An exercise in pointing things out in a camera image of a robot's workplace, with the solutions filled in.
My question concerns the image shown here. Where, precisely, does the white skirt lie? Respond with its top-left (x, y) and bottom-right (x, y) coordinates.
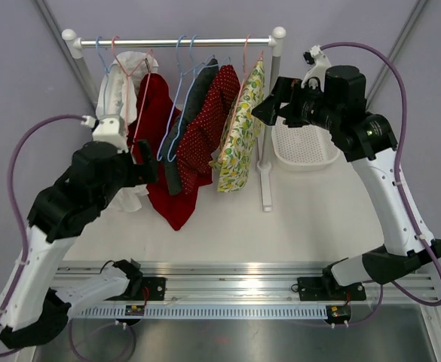
top-left (96, 51), bottom-right (159, 212)

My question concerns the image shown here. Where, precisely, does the pink hanger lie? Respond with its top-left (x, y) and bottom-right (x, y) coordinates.
top-left (111, 35), bottom-right (157, 152)
top-left (219, 35), bottom-right (264, 158)

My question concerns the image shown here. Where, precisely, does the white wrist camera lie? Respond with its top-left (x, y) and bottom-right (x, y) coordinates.
top-left (81, 114), bottom-right (128, 153)
top-left (301, 44), bottom-right (332, 91)

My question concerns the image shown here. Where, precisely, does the red polka dot skirt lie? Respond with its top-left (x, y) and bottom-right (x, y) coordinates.
top-left (176, 65), bottom-right (240, 194)

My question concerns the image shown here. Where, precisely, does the plain red skirt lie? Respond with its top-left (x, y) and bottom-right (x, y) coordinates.
top-left (127, 73), bottom-right (198, 231)

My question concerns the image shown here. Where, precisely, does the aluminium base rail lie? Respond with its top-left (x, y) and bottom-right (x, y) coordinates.
top-left (52, 261), bottom-right (441, 304)

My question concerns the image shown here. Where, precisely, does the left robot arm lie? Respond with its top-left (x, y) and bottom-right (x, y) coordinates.
top-left (0, 140), bottom-right (158, 351)

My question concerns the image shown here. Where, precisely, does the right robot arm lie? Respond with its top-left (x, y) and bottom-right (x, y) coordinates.
top-left (252, 66), bottom-right (441, 299)

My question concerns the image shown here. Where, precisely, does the white clothes rack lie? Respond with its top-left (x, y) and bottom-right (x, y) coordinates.
top-left (61, 26), bottom-right (286, 212)

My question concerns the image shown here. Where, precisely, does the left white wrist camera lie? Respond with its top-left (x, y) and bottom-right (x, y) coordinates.
top-left (81, 114), bottom-right (128, 153)

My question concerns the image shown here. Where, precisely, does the white slotted cable duct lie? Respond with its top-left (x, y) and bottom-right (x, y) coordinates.
top-left (77, 304), bottom-right (327, 320)

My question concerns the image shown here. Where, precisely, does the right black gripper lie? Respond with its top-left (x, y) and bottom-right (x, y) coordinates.
top-left (252, 77), bottom-right (341, 133)

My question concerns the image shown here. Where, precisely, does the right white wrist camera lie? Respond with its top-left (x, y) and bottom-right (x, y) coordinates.
top-left (301, 44), bottom-right (332, 91)

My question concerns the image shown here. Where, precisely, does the lemon print skirt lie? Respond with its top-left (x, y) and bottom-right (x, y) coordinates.
top-left (210, 61), bottom-right (265, 193)

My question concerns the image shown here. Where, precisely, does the white perforated basket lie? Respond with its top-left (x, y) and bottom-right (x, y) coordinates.
top-left (271, 117), bottom-right (340, 172)

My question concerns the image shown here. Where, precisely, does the dark grey dotted skirt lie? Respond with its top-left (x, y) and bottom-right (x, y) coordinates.
top-left (160, 57), bottom-right (219, 195)

